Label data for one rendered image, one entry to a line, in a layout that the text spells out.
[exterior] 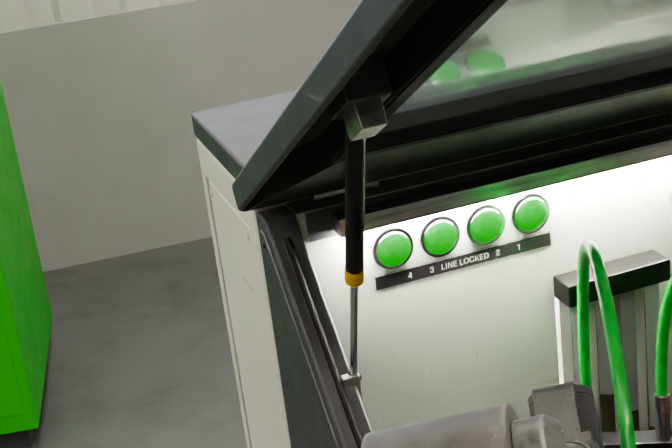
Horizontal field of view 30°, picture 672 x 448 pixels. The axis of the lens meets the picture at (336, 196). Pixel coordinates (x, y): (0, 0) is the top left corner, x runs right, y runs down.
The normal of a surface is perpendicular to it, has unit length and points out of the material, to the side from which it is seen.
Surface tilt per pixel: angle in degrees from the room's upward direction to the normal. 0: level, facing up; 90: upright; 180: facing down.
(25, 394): 90
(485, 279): 90
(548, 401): 39
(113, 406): 0
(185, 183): 90
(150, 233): 90
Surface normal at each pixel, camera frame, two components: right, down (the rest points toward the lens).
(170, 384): -0.11, -0.93
